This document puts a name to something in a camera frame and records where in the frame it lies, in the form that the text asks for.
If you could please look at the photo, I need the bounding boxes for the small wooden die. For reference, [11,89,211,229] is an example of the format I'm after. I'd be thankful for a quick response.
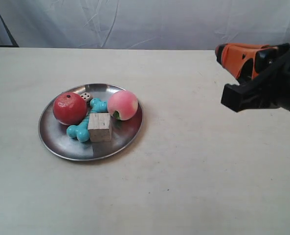
[80,92,93,102]

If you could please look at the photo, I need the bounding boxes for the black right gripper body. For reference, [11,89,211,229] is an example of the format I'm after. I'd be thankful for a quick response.
[254,49,290,112]

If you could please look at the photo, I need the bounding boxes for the wooden cube block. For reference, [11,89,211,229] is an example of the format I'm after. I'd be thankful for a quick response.
[88,113,112,142]

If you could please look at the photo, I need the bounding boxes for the white backdrop cloth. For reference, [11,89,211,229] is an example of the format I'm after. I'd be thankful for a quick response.
[0,0,290,50]

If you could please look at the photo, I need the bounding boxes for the red toy apple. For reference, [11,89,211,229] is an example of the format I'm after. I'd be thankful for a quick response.
[53,92,88,126]

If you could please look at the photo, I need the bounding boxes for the pink toy peach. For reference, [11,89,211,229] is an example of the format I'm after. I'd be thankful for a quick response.
[107,91,138,120]

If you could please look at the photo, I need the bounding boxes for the teal toy bone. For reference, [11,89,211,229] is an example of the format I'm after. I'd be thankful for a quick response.
[66,98,108,142]

